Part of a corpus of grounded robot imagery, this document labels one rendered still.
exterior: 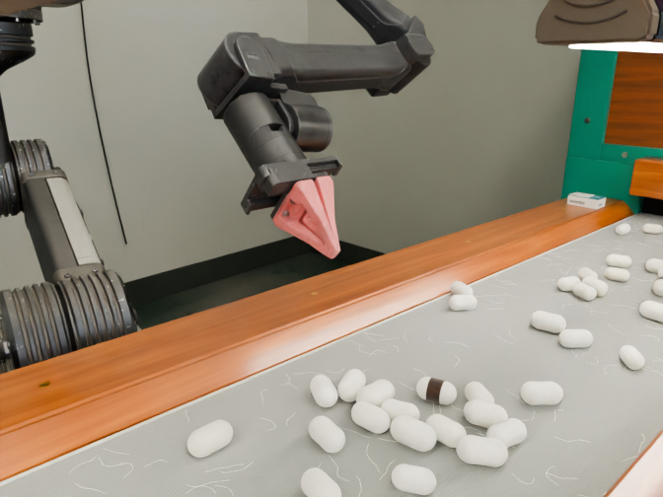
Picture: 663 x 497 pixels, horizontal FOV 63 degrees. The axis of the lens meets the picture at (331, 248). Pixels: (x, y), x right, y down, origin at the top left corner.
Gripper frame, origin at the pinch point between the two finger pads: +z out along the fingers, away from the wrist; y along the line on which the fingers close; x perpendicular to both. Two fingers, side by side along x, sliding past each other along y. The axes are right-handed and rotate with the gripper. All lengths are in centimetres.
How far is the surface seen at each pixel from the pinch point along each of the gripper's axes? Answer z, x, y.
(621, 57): -20, -9, 85
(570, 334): 19.0, -4.3, 18.4
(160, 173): -128, 146, 67
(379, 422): 17.0, -2.1, -7.3
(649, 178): 3, 0, 77
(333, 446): 16.8, -1.4, -11.6
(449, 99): -88, 68, 164
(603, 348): 21.9, -4.5, 21.4
